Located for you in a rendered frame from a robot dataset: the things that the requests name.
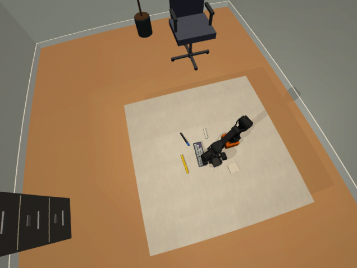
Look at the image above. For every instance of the dark grey and purple keyboard panel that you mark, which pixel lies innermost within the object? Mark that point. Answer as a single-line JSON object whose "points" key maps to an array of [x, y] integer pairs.
{"points": [[199, 151]]}

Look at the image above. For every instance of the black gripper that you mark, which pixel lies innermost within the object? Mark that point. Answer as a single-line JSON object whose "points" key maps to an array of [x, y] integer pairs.
{"points": [[223, 156]]}

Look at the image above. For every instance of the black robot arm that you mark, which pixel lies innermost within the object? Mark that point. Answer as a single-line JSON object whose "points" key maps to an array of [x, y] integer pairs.
{"points": [[232, 136]]}

